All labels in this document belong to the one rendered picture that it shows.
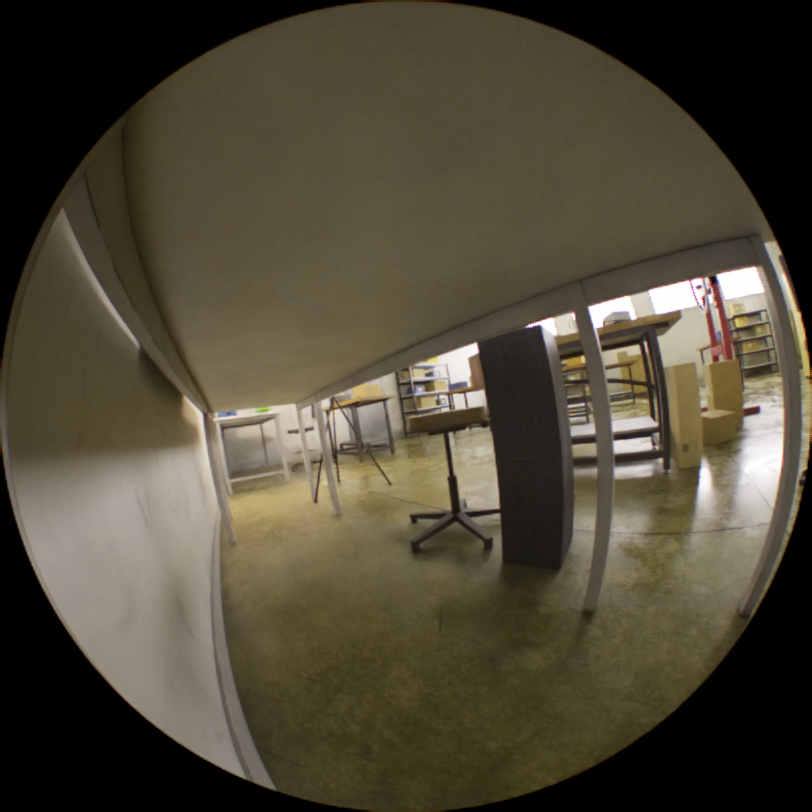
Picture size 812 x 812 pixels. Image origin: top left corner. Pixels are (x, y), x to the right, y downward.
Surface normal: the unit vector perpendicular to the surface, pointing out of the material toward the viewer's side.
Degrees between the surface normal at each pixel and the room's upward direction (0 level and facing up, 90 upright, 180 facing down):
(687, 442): 90
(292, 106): 180
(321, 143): 180
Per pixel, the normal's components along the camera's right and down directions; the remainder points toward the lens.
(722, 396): -0.84, 0.11
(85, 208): 0.15, 0.99
